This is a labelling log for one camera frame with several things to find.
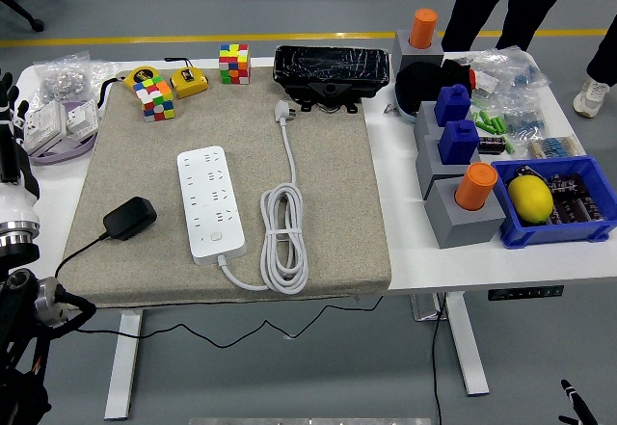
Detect purple tray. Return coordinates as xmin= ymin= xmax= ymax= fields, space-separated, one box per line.
xmin=22 ymin=99 xmax=101 ymax=166

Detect round yellow tape measure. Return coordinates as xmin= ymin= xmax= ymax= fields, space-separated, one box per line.
xmin=97 ymin=66 xmax=161 ymax=111

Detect colourful puzzle cube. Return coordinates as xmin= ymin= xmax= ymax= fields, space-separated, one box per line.
xmin=219 ymin=42 xmax=251 ymax=86
xmin=133 ymin=75 xmax=177 ymax=123

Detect clear bag blue components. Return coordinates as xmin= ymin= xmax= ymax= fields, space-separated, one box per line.
xmin=462 ymin=46 xmax=550 ymax=98
xmin=498 ymin=92 xmax=550 ymax=140

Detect clear bag metal screws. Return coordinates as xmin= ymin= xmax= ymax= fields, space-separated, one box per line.
xmin=33 ymin=52 xmax=95 ymax=103

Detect yellow lemon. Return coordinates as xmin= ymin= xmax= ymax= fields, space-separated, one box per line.
xmin=507 ymin=174 xmax=554 ymax=226

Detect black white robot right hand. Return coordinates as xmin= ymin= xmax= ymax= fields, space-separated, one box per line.
xmin=557 ymin=379 xmax=602 ymax=425

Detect black metal clip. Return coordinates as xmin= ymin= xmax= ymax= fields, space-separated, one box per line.
xmin=512 ymin=164 xmax=549 ymax=185

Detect black desk control panel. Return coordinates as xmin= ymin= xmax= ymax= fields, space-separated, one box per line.
xmin=487 ymin=284 xmax=565 ymax=303

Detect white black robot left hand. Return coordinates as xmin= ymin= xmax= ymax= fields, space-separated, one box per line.
xmin=0 ymin=71 xmax=42 ymax=226

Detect white table leg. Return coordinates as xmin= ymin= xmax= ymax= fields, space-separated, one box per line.
xmin=443 ymin=292 xmax=491 ymax=397
xmin=103 ymin=308 xmax=145 ymax=421

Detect black adapter cord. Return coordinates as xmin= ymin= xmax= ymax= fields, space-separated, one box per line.
xmin=54 ymin=232 xmax=386 ymax=350

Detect empty clear plastic bag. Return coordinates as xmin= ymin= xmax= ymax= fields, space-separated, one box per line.
xmin=89 ymin=60 xmax=122 ymax=92

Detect grey under-desk box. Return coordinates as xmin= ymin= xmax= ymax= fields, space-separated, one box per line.
xmin=410 ymin=293 xmax=449 ymax=323

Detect dark brown capacitor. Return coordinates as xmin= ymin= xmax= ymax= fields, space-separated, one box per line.
xmin=549 ymin=197 xmax=582 ymax=226
xmin=548 ymin=172 xmax=590 ymax=199
xmin=476 ymin=136 xmax=507 ymax=155
xmin=577 ymin=196 xmax=607 ymax=224

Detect blue plastic bin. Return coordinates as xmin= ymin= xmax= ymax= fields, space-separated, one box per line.
xmin=490 ymin=155 xmax=617 ymax=251

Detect black cloth bundle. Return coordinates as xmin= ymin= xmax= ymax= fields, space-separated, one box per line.
xmin=394 ymin=58 xmax=476 ymax=116

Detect black power adapter plug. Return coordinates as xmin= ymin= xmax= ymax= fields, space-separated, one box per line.
xmin=102 ymin=196 xmax=159 ymax=242

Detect square yellow tape measure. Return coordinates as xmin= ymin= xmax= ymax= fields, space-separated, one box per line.
xmin=164 ymin=56 xmax=210 ymax=100

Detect blue block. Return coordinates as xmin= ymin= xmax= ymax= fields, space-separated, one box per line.
xmin=437 ymin=119 xmax=481 ymax=165
xmin=433 ymin=83 xmax=471 ymax=128

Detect orange cylinder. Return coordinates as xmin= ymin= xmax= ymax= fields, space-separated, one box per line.
xmin=408 ymin=8 xmax=439 ymax=51
xmin=454 ymin=162 xmax=498 ymax=212

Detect white bowl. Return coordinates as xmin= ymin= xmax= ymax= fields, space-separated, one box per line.
xmin=393 ymin=94 xmax=419 ymax=125

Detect white power strip cable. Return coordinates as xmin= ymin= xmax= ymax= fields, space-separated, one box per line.
xmin=215 ymin=99 xmax=309 ymax=295

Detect grey-brown mat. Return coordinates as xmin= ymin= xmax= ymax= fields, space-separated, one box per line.
xmin=60 ymin=66 xmax=392 ymax=309

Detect white power strip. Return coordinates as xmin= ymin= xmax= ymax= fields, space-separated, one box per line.
xmin=176 ymin=145 xmax=247 ymax=266

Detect black hanging cable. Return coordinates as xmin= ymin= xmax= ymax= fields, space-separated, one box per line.
xmin=431 ymin=293 xmax=449 ymax=425

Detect white socket box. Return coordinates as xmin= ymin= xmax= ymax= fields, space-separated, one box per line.
xmin=65 ymin=99 xmax=101 ymax=138
xmin=22 ymin=101 xmax=68 ymax=155

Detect black plastic-wrapped device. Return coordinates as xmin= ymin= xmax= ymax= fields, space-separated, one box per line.
xmin=272 ymin=44 xmax=390 ymax=115

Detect clear bag taped resistors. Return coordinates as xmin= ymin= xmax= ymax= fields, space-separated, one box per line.
xmin=524 ymin=134 xmax=587 ymax=160

